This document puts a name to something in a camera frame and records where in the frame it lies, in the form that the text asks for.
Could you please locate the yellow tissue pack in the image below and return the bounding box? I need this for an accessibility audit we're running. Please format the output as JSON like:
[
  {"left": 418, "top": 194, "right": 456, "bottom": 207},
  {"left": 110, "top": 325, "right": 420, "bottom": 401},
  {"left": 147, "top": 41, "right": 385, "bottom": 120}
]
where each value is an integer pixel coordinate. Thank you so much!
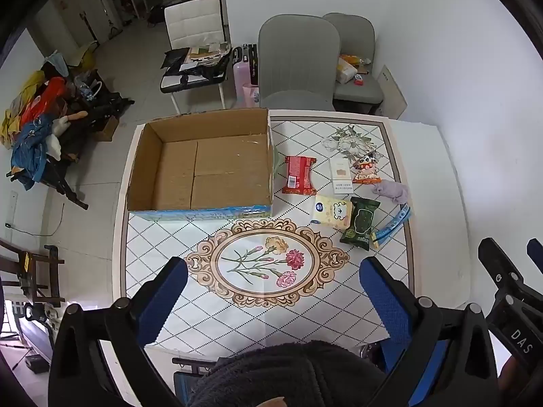
[{"left": 310, "top": 195, "right": 353, "bottom": 230}]

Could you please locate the stack of papers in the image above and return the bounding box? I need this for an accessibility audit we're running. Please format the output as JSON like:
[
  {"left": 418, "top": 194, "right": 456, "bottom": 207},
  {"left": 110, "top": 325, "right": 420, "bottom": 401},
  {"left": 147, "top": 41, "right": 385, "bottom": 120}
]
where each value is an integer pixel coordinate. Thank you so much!
[{"left": 184, "top": 42, "right": 232, "bottom": 66}]

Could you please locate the red plastic bag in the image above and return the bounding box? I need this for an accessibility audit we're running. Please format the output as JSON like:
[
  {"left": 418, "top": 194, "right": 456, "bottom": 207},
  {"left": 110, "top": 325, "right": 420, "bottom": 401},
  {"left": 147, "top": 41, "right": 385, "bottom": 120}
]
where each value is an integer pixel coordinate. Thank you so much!
[{"left": 19, "top": 77, "right": 66, "bottom": 130}]

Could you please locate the orange cartoon snack packet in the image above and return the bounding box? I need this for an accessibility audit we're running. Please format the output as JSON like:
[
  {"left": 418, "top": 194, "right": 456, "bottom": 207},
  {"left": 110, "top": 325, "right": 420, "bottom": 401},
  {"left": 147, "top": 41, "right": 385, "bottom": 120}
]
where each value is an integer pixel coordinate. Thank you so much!
[{"left": 351, "top": 151, "right": 379, "bottom": 185}]

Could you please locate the black metal rack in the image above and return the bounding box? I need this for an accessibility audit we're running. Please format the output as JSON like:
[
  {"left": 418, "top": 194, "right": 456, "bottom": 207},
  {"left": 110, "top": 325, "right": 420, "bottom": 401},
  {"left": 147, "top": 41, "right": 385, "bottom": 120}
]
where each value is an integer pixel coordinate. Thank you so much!
[{"left": 42, "top": 72, "right": 136, "bottom": 210}]

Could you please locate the small brown cardboard box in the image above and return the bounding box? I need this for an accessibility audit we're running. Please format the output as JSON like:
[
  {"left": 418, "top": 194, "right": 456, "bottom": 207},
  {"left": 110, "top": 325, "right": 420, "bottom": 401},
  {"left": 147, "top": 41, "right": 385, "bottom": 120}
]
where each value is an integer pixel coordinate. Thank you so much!
[{"left": 93, "top": 116, "right": 119, "bottom": 142}]

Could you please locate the purple sock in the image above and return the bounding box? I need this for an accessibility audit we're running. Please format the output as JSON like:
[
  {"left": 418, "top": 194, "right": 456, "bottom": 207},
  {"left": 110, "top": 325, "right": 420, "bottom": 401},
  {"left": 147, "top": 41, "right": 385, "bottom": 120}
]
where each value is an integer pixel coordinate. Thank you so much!
[{"left": 373, "top": 180, "right": 410, "bottom": 204}]

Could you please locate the white padded chair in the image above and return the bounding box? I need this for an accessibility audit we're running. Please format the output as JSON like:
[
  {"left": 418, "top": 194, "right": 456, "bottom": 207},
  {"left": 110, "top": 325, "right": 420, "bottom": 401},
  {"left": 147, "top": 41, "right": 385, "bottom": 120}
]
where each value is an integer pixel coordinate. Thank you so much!
[{"left": 163, "top": 0, "right": 227, "bottom": 115}]

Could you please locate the light blue cloth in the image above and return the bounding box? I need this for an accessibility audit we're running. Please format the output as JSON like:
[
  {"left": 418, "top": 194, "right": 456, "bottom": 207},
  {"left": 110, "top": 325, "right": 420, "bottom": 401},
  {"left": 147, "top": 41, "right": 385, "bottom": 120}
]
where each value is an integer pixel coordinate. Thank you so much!
[{"left": 42, "top": 51, "right": 69, "bottom": 77}]

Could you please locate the floral printed tablecloth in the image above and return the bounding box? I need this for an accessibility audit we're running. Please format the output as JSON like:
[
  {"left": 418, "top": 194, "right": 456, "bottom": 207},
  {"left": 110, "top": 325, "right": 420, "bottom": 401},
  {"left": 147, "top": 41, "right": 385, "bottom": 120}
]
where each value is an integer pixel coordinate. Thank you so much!
[{"left": 119, "top": 109, "right": 425, "bottom": 354}]

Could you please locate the dark wooden chair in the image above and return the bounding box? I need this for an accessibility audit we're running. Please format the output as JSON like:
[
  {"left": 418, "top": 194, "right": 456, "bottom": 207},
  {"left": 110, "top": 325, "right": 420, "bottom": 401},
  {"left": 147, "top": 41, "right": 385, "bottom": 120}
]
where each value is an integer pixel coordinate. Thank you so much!
[{"left": 0, "top": 237, "right": 66, "bottom": 306}]

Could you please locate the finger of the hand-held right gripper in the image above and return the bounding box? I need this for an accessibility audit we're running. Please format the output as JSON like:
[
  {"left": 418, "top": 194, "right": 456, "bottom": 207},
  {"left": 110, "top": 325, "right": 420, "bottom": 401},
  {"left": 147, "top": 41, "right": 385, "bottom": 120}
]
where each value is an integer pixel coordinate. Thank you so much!
[
  {"left": 526, "top": 238, "right": 543, "bottom": 266},
  {"left": 478, "top": 237, "right": 529, "bottom": 306}
]

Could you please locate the yellow cloth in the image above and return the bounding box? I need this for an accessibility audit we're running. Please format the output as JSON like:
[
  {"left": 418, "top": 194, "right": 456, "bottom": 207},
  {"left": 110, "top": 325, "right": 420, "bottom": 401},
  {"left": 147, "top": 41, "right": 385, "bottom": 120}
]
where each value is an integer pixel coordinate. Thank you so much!
[{"left": 2, "top": 70, "right": 45, "bottom": 147}]

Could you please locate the dark green snack packet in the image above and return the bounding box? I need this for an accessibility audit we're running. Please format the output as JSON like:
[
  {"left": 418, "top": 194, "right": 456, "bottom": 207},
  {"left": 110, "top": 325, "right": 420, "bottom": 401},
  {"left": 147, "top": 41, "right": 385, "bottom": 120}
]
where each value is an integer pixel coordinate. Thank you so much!
[{"left": 339, "top": 196, "right": 380, "bottom": 250}]

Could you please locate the grey upholstered chair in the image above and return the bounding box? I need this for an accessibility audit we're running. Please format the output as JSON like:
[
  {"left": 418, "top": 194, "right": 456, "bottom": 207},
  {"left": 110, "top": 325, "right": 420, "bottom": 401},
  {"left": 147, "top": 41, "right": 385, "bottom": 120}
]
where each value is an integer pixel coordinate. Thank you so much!
[
  {"left": 257, "top": 14, "right": 342, "bottom": 112},
  {"left": 322, "top": 13, "right": 385, "bottom": 115}
]

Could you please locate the blue strip packet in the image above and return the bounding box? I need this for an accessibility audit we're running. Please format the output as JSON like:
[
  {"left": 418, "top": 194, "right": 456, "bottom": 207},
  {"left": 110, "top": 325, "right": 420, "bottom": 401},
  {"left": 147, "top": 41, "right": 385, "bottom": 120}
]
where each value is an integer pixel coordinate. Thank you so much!
[{"left": 373, "top": 204, "right": 412, "bottom": 249}]

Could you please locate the black bag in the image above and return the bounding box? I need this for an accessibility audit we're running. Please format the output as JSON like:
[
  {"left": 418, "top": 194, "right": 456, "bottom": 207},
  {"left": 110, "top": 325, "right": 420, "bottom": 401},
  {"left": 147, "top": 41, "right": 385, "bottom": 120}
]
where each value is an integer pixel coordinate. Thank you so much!
[{"left": 160, "top": 46, "right": 232, "bottom": 94}]

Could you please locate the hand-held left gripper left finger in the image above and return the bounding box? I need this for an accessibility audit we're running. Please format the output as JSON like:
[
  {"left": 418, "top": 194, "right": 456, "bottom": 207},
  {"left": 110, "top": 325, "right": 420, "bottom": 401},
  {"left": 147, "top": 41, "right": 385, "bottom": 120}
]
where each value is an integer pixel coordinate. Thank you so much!
[{"left": 49, "top": 256, "right": 189, "bottom": 407}]

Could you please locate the beige board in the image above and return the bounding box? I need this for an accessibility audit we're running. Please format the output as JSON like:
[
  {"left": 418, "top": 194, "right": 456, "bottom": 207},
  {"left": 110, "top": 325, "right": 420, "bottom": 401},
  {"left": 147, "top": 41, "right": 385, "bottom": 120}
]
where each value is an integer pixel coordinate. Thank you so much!
[{"left": 375, "top": 65, "right": 408, "bottom": 120}]

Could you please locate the blue denim garment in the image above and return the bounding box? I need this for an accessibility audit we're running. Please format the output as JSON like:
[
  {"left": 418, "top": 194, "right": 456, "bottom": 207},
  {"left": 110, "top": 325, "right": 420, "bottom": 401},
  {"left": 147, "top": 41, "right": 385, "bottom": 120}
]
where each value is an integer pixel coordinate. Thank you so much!
[{"left": 11, "top": 123, "right": 56, "bottom": 191}]

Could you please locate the person's left forearm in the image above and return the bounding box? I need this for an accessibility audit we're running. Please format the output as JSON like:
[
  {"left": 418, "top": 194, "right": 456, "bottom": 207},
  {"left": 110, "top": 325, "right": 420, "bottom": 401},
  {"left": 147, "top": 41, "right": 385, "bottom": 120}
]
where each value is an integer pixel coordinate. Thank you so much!
[{"left": 187, "top": 341, "right": 388, "bottom": 407}]

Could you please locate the red snack packet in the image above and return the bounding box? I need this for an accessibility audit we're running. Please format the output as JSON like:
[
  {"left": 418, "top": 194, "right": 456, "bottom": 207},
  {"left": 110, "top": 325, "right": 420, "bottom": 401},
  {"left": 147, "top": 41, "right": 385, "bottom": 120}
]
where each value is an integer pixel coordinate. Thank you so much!
[{"left": 282, "top": 155, "right": 318, "bottom": 196}]

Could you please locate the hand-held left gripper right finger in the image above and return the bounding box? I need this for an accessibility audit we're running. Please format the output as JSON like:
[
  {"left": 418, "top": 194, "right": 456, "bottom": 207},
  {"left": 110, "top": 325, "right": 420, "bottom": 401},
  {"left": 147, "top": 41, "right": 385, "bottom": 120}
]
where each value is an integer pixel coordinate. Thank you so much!
[{"left": 359, "top": 256, "right": 500, "bottom": 407}]

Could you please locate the pink suitcase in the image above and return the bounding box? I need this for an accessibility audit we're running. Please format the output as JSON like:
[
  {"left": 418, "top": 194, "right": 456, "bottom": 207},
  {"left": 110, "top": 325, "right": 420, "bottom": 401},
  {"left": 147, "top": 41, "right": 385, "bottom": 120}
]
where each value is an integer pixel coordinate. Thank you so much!
[{"left": 232, "top": 43, "right": 259, "bottom": 109}]

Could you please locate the white plastic bag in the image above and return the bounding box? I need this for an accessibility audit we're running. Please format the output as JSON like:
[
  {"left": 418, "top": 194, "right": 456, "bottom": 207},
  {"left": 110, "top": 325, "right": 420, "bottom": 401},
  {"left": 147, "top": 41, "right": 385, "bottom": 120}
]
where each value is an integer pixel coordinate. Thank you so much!
[{"left": 335, "top": 53, "right": 359, "bottom": 83}]

